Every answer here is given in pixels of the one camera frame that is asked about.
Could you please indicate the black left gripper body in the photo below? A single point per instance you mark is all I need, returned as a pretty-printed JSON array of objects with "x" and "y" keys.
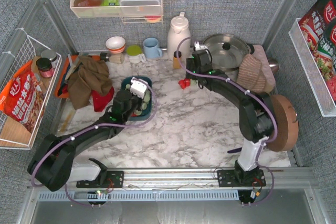
[{"x": 139, "y": 100}]

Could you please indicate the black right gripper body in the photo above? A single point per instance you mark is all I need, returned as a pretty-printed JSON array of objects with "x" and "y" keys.
[{"x": 191, "y": 76}]

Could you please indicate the teal storage basket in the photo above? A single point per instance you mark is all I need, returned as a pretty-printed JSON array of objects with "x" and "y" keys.
[{"x": 127, "y": 82}]

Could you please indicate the red capsule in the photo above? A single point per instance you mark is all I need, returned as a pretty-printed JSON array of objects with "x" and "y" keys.
[
  {"x": 187, "y": 82},
  {"x": 182, "y": 84}
]

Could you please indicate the red cloth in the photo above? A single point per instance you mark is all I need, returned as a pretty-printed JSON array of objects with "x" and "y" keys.
[{"x": 101, "y": 101}]

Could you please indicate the brown cloth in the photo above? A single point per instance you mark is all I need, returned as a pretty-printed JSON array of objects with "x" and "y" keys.
[{"x": 91, "y": 76}]

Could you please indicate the pink striped towel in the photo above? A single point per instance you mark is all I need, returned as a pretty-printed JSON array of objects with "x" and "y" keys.
[{"x": 250, "y": 74}]

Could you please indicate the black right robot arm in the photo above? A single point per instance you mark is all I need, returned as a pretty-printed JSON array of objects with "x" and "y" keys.
[{"x": 257, "y": 120}]

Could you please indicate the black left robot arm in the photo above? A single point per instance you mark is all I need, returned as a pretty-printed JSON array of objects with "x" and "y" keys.
[{"x": 52, "y": 162}]

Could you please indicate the orange spice bottle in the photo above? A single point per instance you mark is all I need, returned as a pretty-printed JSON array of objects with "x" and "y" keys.
[{"x": 177, "y": 59}]

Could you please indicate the steel pot with lid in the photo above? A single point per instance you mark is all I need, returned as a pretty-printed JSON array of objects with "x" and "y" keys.
[{"x": 228, "y": 51}]

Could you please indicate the white thermos jug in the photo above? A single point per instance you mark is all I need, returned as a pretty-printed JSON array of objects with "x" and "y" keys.
[{"x": 179, "y": 30}]

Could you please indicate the pepper grinder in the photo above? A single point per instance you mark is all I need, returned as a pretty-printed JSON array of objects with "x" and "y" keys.
[{"x": 112, "y": 58}]

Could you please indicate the green lid cup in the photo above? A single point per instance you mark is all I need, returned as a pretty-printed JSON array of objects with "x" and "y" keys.
[{"x": 135, "y": 54}]

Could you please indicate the blue mug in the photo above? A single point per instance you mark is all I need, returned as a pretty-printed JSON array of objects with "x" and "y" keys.
[{"x": 151, "y": 48}]

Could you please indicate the pink egg tray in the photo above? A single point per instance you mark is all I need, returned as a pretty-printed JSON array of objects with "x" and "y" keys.
[{"x": 259, "y": 54}]

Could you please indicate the white orange bowl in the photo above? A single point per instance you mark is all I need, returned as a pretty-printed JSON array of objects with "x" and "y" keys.
[{"x": 115, "y": 44}]

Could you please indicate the orange tray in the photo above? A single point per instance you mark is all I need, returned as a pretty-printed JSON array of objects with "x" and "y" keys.
[{"x": 60, "y": 90}]

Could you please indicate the red lid jar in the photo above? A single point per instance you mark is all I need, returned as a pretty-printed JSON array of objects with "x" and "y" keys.
[{"x": 45, "y": 67}]

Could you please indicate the silver lid jar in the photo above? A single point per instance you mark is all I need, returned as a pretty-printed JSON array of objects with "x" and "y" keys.
[{"x": 49, "y": 54}]

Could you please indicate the clear plastic containers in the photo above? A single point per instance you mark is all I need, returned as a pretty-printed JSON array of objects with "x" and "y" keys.
[{"x": 138, "y": 8}]

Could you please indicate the round wooden board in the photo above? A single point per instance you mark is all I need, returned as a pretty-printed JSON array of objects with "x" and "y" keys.
[{"x": 287, "y": 122}]

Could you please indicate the red snack bag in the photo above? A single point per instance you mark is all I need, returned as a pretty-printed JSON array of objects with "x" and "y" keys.
[{"x": 21, "y": 99}]

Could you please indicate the red seasoning packet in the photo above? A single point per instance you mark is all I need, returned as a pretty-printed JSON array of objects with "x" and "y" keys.
[{"x": 318, "y": 29}]

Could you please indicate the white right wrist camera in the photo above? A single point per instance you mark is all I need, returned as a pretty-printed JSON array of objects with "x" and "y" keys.
[{"x": 198, "y": 46}]

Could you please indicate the purple handled knife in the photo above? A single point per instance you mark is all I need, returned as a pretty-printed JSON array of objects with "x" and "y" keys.
[{"x": 236, "y": 150}]

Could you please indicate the white wire basket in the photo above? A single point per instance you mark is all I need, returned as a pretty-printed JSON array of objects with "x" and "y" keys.
[{"x": 13, "y": 134}]

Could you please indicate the white mesh wall basket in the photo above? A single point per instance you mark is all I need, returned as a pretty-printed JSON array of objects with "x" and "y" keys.
[{"x": 317, "y": 84}]

